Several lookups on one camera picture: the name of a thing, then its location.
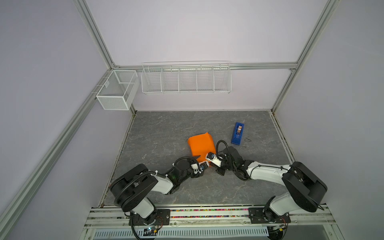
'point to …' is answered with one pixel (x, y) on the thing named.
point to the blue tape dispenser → (237, 133)
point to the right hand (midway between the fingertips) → (211, 163)
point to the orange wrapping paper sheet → (201, 145)
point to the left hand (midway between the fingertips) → (201, 161)
